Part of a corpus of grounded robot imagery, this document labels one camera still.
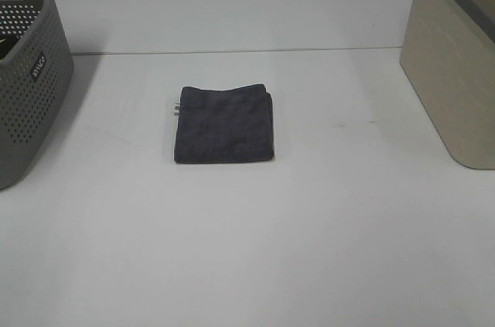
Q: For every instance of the dark grey towel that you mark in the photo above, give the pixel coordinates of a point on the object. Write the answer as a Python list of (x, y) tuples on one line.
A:
[(225, 126)]

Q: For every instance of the beige plastic basket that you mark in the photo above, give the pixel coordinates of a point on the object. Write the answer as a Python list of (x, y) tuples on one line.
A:
[(448, 57)]

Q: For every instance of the grey perforated plastic basket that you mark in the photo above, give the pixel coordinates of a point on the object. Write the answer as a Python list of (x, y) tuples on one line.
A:
[(36, 71)]

